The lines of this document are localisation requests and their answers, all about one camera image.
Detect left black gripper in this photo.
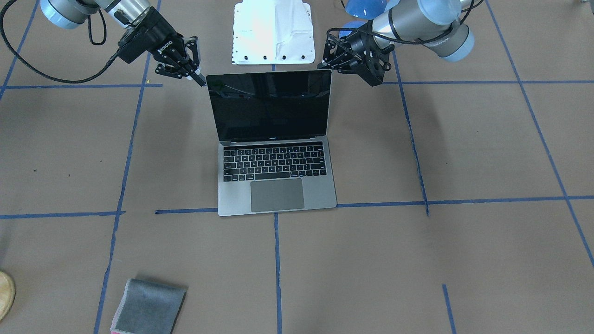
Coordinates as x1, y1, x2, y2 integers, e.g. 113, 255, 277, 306
317, 32, 393, 87

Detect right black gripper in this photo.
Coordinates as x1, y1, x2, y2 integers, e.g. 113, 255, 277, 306
117, 8, 207, 87

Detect silver laptop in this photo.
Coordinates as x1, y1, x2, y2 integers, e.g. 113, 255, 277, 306
207, 69, 337, 217

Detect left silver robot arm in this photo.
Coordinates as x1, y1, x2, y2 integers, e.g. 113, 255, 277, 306
317, 0, 475, 86

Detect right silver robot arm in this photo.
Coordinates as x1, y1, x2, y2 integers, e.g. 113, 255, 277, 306
40, 0, 206, 86

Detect grey folded cloth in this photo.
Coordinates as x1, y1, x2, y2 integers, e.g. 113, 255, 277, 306
110, 278, 187, 334

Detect wooden mug tree stand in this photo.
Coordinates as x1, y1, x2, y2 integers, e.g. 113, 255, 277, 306
0, 271, 16, 321

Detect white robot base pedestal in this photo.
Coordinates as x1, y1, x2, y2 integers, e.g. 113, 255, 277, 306
232, 0, 316, 65

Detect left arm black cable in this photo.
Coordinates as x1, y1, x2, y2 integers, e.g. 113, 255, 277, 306
327, 0, 483, 47

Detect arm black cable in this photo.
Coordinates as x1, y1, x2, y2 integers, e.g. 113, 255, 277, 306
327, 0, 483, 47
0, 0, 140, 85

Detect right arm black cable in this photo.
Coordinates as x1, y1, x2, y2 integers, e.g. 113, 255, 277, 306
0, 0, 140, 85

